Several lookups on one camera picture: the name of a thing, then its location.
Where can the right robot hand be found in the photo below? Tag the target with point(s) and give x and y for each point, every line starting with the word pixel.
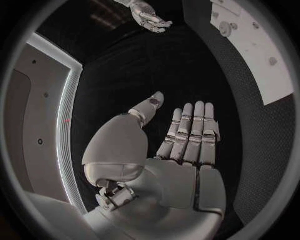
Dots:
pixel 146 15

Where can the small grey peg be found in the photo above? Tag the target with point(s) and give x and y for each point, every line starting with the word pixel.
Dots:
pixel 273 61
pixel 256 25

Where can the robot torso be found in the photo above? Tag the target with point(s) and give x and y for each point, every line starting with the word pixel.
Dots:
pixel 46 112

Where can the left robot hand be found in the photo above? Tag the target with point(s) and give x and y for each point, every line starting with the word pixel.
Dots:
pixel 164 187

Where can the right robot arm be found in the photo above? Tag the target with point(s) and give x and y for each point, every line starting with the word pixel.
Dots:
pixel 124 1

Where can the white task board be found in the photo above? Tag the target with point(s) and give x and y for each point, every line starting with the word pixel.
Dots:
pixel 257 46

